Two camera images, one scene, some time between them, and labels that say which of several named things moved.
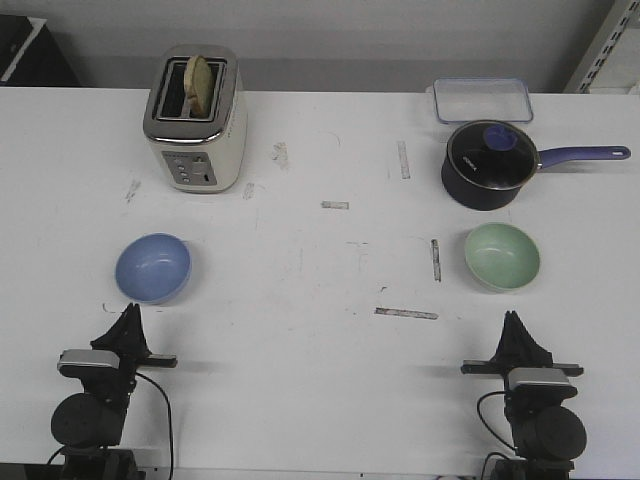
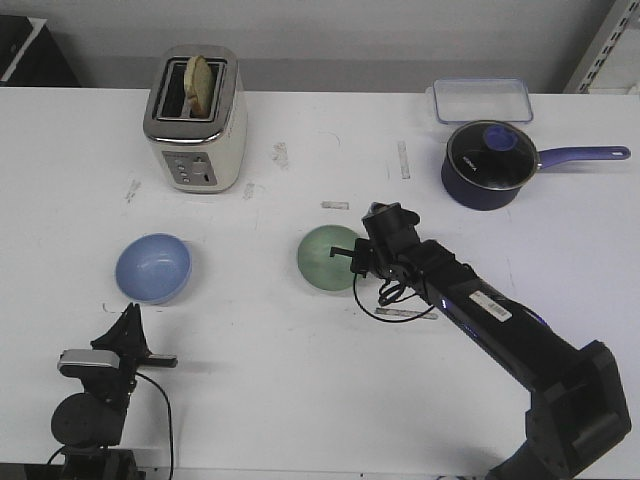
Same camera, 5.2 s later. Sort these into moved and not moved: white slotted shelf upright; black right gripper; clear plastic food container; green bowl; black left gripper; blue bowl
Moved: green bowl; black right gripper
Not moved: blue bowl; white slotted shelf upright; clear plastic food container; black left gripper
